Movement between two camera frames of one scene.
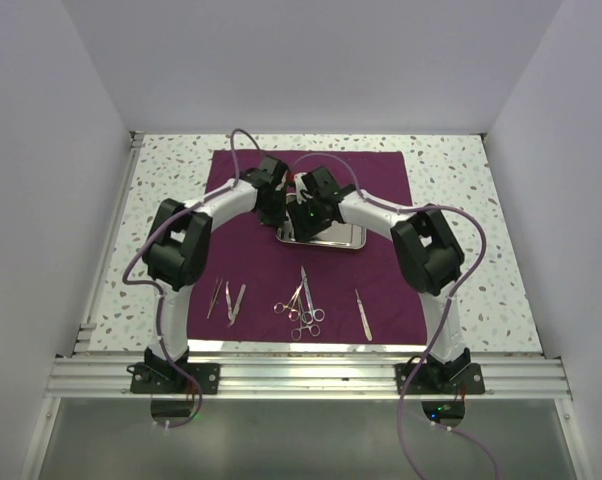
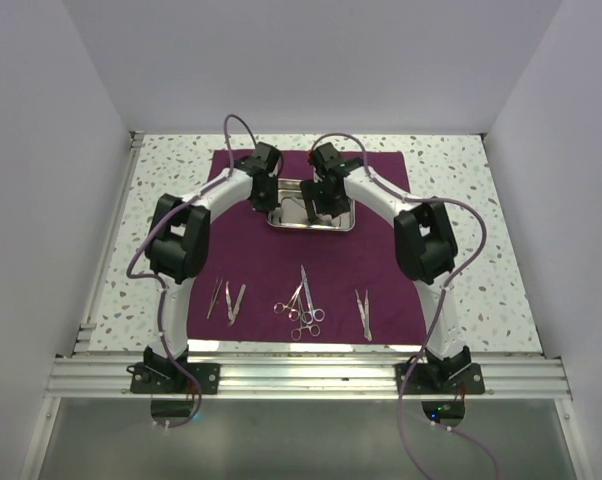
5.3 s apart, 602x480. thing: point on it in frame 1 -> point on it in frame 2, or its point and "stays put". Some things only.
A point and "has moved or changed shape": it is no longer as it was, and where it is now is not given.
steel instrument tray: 337,234 has moved or changed shape
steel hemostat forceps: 296,333 stays put
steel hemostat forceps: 293,314 stays put
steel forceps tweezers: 213,299 stays put
